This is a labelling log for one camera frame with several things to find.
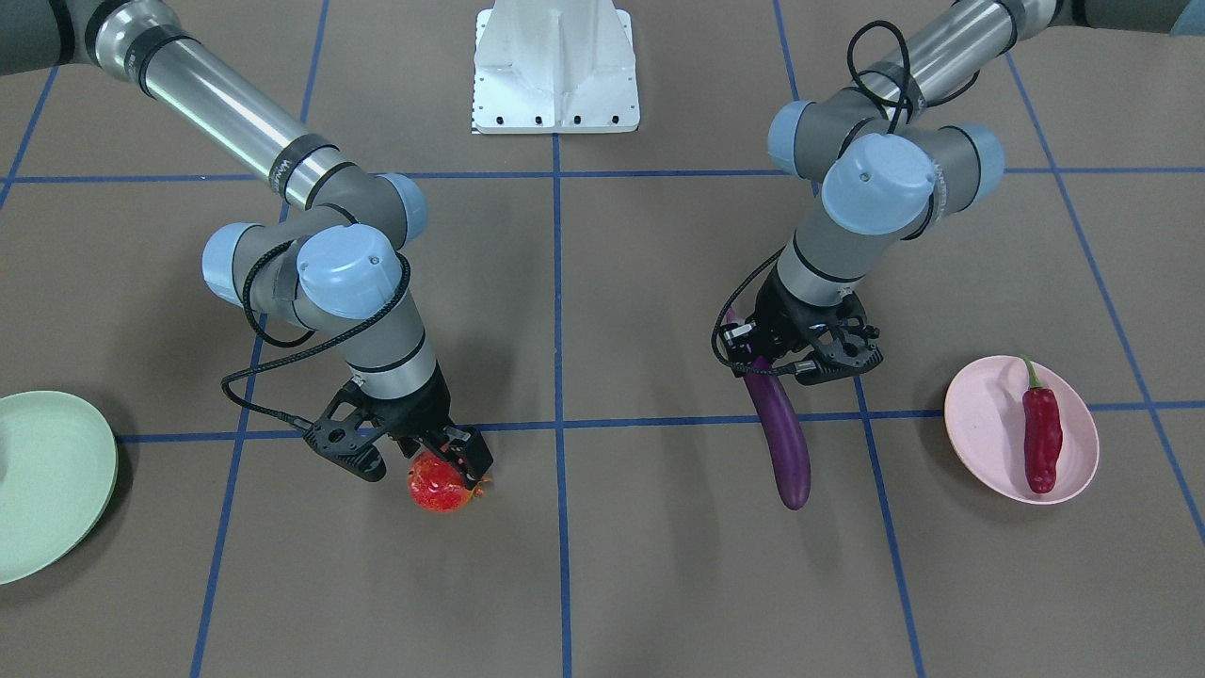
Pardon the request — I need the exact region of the pink plate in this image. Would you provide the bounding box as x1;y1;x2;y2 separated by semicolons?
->
944;355;1101;506

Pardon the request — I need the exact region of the purple eggplant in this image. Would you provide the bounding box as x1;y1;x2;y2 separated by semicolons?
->
723;306;812;511

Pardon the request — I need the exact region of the red chili pepper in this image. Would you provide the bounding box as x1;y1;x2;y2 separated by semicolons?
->
1019;355;1064;496

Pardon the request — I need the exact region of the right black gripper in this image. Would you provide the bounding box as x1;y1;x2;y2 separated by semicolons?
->
386;372;493;488

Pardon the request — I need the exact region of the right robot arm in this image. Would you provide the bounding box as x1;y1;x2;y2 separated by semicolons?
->
1;1;493;491

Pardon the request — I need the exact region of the green plate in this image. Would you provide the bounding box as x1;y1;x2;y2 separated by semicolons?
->
1;391;118;585

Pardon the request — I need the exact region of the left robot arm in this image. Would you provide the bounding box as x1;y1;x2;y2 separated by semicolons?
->
712;1;1203;385

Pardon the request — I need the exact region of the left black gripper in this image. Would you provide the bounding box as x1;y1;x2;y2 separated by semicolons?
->
743;273;868;378

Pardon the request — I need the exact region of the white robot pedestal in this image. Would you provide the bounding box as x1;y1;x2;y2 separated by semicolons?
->
471;1;641;135

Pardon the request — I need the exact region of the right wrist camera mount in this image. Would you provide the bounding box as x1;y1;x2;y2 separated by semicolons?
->
302;381;396;482

